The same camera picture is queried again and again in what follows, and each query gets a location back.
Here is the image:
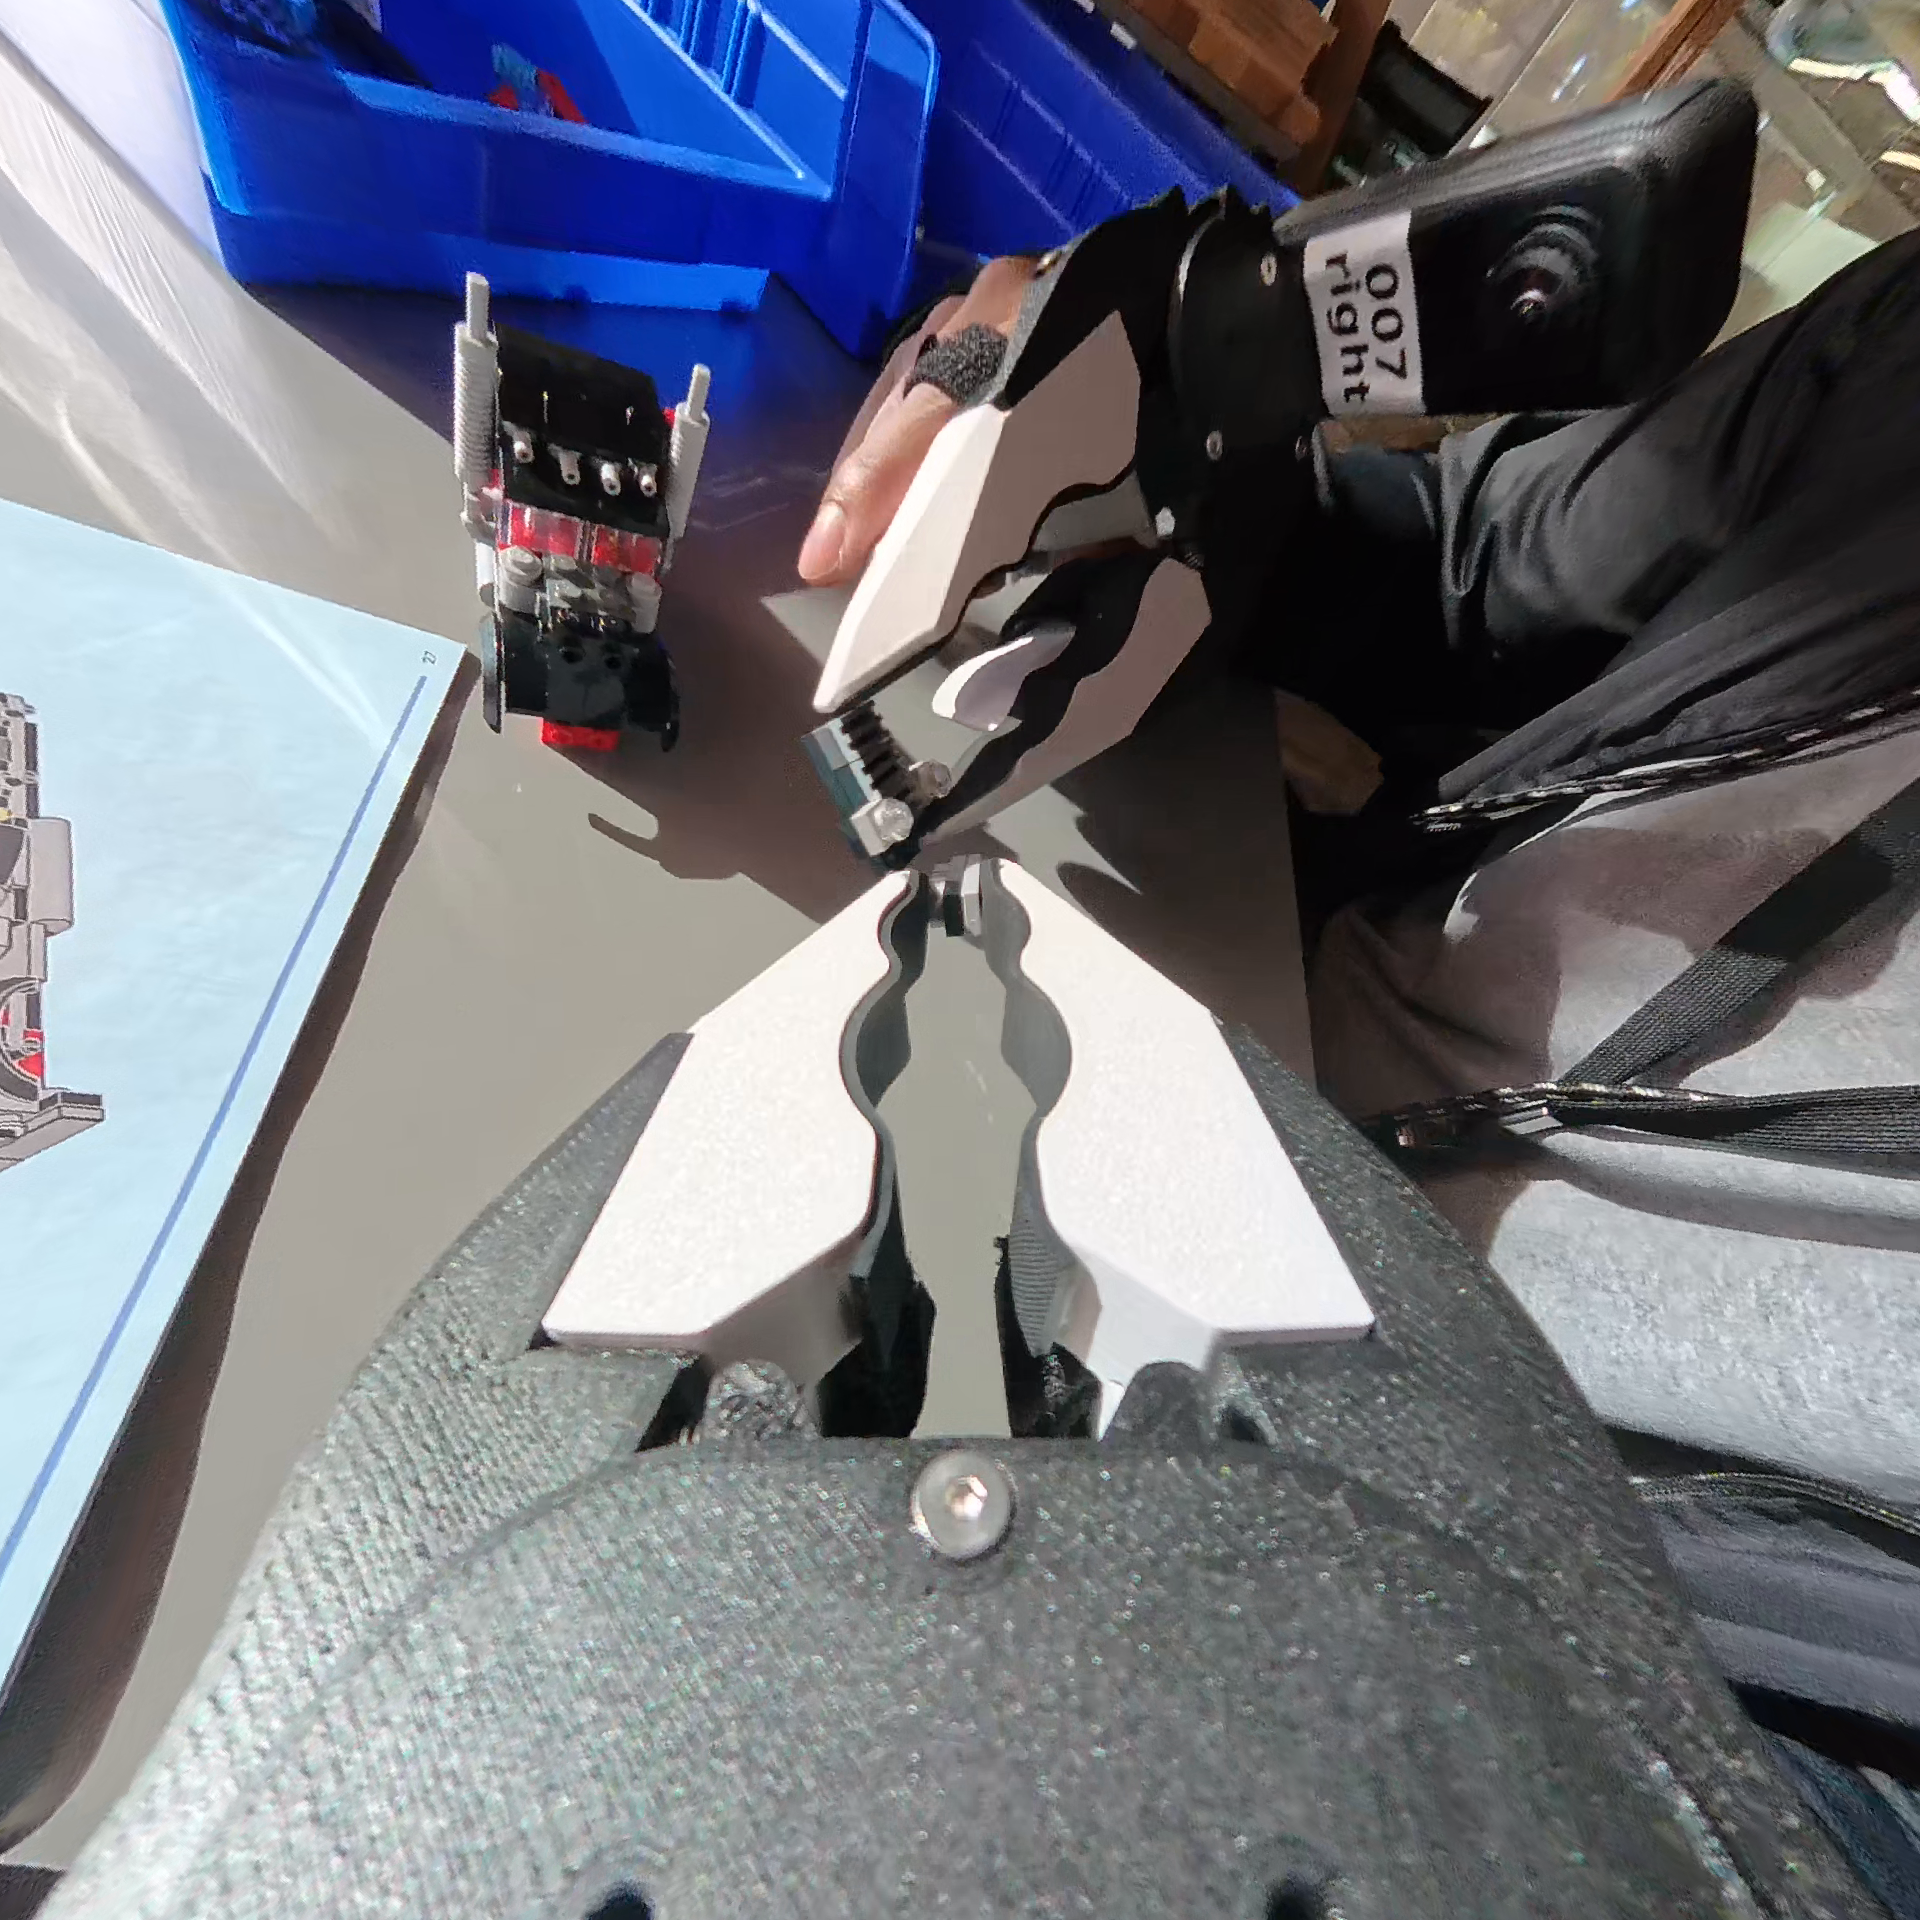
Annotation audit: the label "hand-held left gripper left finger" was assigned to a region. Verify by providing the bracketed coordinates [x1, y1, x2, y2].
[539, 871, 922, 1383]

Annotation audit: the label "loose toy bricks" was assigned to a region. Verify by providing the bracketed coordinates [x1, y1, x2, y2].
[224, 0, 587, 128]

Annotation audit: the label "grey desk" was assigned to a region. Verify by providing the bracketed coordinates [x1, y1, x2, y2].
[0, 0, 1322, 1876]

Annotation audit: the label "blue plastic bin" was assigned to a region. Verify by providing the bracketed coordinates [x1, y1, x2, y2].
[900, 0, 1308, 243]
[163, 0, 945, 358]

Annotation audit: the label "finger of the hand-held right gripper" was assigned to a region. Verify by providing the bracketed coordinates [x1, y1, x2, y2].
[897, 558, 1221, 869]
[810, 315, 1149, 720]

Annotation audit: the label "person's grey hoodie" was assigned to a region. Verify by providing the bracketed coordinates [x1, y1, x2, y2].
[1306, 780, 1920, 1501]

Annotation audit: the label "blue instruction booklet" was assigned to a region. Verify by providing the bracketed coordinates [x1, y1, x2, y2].
[0, 495, 472, 1576]

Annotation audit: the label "black bag strap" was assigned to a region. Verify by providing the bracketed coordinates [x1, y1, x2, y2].
[1371, 838, 1920, 1172]

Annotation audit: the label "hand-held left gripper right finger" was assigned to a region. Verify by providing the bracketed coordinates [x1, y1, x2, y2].
[979, 864, 1379, 1439]

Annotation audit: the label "small grey grille brick assembly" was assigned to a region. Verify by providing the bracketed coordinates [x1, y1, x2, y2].
[803, 702, 958, 869]

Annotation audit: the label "person's right hand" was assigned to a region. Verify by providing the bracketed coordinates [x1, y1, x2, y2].
[795, 252, 1057, 590]

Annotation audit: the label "black red toy truck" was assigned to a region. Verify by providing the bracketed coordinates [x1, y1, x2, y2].
[453, 271, 715, 754]

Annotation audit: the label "person's right forearm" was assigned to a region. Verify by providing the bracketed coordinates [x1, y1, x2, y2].
[1276, 223, 1920, 781]

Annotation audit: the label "person's black jacket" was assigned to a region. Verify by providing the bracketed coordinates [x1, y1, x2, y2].
[1411, 568, 1920, 842]

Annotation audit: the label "patterned hoodie drawstring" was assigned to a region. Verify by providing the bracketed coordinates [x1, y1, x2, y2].
[1418, 703, 1920, 828]

